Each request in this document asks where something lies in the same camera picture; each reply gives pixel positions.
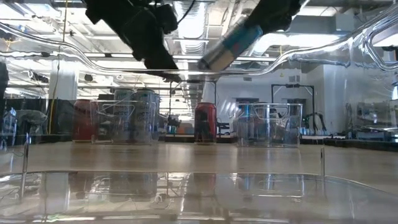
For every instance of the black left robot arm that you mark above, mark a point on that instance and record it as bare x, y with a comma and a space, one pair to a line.
3, 81

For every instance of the red Coke Zero can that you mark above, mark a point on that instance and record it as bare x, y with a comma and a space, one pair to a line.
205, 123
81, 121

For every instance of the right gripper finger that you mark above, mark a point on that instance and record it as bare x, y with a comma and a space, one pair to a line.
258, 23

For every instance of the clear plastic bin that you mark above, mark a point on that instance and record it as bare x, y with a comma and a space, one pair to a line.
104, 130
292, 133
199, 199

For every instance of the blue Red Bull can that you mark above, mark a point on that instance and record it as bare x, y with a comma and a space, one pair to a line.
230, 46

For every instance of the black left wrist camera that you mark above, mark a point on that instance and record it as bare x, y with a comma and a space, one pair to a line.
166, 18

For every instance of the black partition board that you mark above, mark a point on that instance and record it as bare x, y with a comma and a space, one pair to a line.
62, 118

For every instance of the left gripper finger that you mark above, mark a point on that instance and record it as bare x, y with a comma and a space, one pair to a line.
168, 76
154, 54

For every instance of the long ceiling light strip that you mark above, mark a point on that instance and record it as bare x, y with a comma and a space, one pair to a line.
102, 55

